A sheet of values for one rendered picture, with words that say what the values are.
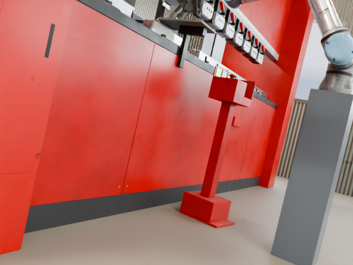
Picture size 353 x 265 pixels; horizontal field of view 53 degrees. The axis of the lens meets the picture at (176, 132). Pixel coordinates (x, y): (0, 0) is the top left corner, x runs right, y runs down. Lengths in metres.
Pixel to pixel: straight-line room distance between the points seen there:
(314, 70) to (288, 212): 4.07
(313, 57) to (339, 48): 4.06
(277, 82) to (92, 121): 2.79
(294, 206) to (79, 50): 1.12
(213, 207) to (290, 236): 0.43
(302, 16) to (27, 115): 3.39
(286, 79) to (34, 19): 3.16
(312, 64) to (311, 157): 4.04
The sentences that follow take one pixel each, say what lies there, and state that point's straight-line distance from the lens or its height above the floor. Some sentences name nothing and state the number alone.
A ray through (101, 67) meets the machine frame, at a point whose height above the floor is 0.64.
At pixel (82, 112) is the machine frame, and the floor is 0.45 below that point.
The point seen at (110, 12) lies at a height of 0.85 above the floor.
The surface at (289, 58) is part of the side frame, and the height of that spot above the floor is 1.38.
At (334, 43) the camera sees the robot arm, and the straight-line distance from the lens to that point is 1.62.
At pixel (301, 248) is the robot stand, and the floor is 0.08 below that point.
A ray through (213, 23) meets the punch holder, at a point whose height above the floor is 1.18.
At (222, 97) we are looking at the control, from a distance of 1.92.
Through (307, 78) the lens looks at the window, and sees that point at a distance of 5.61.
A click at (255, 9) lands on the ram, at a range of 3.17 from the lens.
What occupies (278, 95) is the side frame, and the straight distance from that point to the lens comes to 3.92.
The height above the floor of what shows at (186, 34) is 0.94.
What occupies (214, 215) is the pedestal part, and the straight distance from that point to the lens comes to 1.96.
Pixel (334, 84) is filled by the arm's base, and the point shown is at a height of 0.81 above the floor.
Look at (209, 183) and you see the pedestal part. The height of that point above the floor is 0.20.
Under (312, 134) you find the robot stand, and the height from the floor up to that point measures 0.57.
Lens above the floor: 0.51
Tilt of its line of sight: 2 degrees down
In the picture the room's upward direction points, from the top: 13 degrees clockwise
